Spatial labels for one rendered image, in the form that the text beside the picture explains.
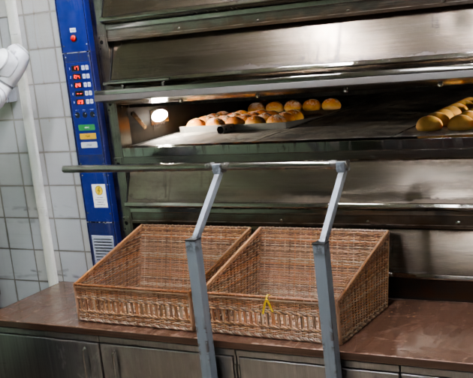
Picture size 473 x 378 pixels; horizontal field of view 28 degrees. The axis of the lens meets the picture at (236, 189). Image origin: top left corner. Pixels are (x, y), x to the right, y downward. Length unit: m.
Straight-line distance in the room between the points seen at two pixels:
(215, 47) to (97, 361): 1.30
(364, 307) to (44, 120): 1.75
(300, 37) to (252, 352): 1.17
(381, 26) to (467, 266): 0.90
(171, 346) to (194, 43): 1.20
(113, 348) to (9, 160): 1.24
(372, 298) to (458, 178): 0.52
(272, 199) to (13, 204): 1.39
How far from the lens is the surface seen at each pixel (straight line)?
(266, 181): 3.69
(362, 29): 3.45
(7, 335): 3.97
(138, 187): 4.03
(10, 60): 3.89
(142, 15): 3.83
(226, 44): 3.70
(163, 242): 3.96
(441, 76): 3.19
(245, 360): 3.30
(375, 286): 3.38
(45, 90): 4.26
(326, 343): 3.05
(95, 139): 4.08
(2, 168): 4.51
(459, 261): 3.45
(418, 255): 3.50
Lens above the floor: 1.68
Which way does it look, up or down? 10 degrees down
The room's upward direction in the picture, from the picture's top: 7 degrees counter-clockwise
